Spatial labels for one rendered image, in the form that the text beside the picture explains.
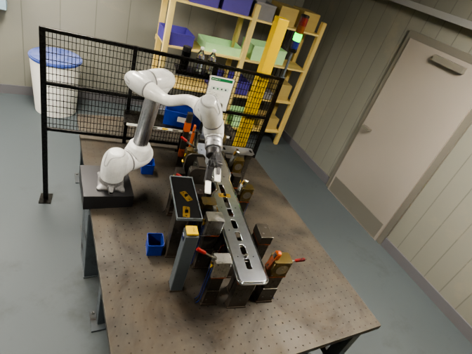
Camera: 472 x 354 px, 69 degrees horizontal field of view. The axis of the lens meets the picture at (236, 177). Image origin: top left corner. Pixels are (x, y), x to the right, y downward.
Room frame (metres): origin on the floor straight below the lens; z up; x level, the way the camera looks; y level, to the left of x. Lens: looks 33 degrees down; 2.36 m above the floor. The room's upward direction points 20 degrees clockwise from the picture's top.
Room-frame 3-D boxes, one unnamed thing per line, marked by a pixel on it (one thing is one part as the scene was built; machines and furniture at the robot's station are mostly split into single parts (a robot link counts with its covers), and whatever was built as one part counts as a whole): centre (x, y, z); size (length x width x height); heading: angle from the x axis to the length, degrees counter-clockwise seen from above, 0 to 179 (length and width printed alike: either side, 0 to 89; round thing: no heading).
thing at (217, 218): (1.49, 0.05, 0.90); 0.13 x 0.08 x 0.41; 116
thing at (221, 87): (2.83, 0.39, 1.30); 0.23 x 0.02 x 0.31; 116
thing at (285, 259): (1.42, -0.41, 0.88); 0.14 x 0.09 x 0.36; 116
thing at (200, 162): (1.87, 0.26, 0.95); 0.18 x 0.13 x 0.49; 26
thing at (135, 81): (1.83, 0.70, 1.58); 0.18 x 0.14 x 0.13; 67
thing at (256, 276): (1.85, 0.02, 1.00); 1.38 x 0.22 x 0.02; 26
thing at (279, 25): (3.06, 0.08, 1.00); 0.18 x 0.18 x 2.00; 26
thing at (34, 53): (3.79, 2.51, 0.35); 0.58 x 0.58 x 0.71
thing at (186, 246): (1.28, 0.12, 0.92); 0.08 x 0.08 x 0.44; 26
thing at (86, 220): (1.82, 0.80, 0.33); 0.31 x 0.31 x 0.66; 35
